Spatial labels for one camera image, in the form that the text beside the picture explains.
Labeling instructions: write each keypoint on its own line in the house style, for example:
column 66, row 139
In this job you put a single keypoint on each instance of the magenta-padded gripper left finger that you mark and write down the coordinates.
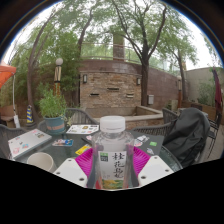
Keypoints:
column 70, row 171

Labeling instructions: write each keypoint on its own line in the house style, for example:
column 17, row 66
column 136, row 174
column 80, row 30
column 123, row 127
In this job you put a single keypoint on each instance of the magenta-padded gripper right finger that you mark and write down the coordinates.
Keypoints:
column 153, row 170

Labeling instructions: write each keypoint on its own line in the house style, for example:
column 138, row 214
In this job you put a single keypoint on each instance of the clear white-capped drink bottle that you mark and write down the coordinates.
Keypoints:
column 112, row 153

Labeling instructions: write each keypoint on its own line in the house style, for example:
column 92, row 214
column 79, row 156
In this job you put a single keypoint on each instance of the stone water basin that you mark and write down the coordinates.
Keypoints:
column 143, row 113

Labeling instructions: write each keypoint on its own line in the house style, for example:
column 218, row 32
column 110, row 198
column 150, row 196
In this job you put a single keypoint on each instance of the yellow sticker card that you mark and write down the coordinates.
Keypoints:
column 82, row 150

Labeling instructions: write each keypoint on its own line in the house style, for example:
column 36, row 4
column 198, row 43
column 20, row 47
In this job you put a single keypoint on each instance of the black laptop with stickers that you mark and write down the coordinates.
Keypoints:
column 146, row 143

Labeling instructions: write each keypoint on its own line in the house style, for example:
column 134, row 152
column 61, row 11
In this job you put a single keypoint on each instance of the small colourful sticker card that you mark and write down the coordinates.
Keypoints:
column 62, row 142

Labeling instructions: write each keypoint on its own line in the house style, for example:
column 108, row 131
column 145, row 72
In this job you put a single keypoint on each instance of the white ceramic mug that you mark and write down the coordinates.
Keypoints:
column 41, row 161

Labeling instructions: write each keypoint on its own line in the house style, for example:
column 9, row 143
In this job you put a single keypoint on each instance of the white sticker sheet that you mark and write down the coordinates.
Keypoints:
column 82, row 129

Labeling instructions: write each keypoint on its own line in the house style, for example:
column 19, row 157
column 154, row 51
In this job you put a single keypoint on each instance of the black jacket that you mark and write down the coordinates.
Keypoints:
column 186, row 136

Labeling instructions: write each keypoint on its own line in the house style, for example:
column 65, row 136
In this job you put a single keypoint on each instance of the silver laptop with stickers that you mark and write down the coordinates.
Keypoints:
column 28, row 143

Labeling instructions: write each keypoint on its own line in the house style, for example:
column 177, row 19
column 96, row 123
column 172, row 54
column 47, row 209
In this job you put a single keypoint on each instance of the green plant in teal pot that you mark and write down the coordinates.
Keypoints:
column 53, row 106

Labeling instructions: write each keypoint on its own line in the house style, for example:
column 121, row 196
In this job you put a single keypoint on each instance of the yellow and blue striped cone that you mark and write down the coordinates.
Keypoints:
column 29, row 114

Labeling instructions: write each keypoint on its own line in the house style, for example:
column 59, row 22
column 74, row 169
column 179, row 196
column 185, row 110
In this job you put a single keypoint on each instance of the black folding chair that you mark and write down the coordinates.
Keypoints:
column 215, row 133

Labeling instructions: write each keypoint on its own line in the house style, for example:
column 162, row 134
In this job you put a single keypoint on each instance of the white canopy base weight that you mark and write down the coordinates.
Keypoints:
column 16, row 121

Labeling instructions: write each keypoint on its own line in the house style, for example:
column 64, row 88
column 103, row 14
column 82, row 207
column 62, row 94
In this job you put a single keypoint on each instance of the dark-trunked tree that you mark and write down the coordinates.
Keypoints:
column 144, row 83

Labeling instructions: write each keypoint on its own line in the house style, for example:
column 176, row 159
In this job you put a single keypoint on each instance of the leaning grey-trunked tree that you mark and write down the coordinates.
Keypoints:
column 31, row 83

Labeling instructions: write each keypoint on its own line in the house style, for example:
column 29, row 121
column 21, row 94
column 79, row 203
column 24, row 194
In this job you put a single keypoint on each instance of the closed red parasol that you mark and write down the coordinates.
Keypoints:
column 218, row 90

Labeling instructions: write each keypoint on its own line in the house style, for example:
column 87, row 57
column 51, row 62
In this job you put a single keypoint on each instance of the orange canopy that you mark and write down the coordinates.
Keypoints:
column 6, row 73

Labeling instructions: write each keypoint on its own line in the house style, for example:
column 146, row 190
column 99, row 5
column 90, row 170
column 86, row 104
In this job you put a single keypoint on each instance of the black wall lamp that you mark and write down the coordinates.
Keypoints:
column 85, row 78
column 138, row 81

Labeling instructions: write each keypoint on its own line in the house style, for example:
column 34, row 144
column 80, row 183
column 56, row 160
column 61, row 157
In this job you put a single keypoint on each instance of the striped globe lamp post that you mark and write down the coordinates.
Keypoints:
column 58, row 78

